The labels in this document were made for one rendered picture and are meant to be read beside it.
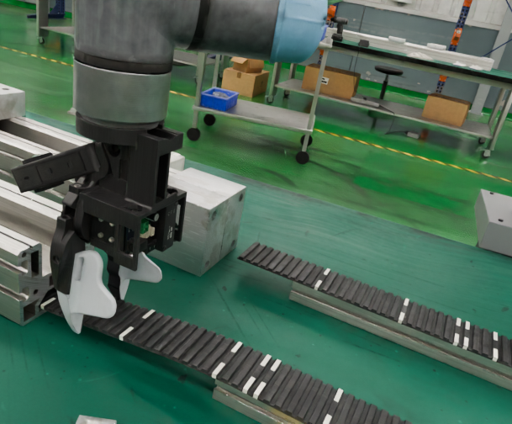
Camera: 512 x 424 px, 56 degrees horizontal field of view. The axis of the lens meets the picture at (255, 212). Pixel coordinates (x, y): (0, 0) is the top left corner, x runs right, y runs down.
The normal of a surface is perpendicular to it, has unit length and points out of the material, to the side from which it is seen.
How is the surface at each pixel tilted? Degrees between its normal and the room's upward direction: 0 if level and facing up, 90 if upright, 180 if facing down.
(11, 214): 90
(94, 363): 0
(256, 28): 104
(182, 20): 110
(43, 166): 91
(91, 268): 79
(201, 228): 90
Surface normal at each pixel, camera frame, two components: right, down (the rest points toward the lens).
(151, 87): 0.72, 0.40
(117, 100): 0.06, 0.43
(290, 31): 0.33, 0.66
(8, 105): 0.89, 0.32
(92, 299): -0.38, 0.15
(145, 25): 0.50, 0.44
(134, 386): 0.17, -0.89
